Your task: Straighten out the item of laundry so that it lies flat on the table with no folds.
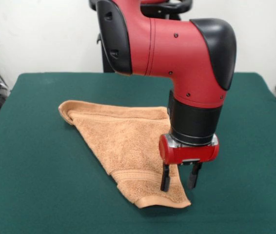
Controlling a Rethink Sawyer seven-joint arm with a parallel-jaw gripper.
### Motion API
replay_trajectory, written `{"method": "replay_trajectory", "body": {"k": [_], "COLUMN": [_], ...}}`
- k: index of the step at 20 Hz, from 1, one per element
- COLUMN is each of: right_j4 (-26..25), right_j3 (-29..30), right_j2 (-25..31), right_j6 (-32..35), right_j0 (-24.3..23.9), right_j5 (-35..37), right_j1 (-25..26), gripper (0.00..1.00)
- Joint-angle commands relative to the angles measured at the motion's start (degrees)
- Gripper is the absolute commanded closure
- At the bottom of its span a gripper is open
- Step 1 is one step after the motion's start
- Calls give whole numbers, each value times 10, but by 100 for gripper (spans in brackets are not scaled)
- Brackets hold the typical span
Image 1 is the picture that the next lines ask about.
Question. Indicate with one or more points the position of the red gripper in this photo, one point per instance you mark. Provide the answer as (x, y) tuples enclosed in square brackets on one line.
[(191, 154)]

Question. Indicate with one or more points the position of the tan terry towel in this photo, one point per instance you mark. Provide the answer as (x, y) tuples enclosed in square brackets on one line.
[(118, 143)]

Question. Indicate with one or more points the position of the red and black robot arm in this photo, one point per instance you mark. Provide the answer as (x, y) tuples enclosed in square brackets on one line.
[(177, 48)]

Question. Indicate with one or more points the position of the dark green table cloth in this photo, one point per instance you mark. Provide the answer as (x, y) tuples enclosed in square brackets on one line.
[(43, 170)]

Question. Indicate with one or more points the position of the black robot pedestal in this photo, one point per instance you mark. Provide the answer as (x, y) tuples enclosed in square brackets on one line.
[(162, 8)]

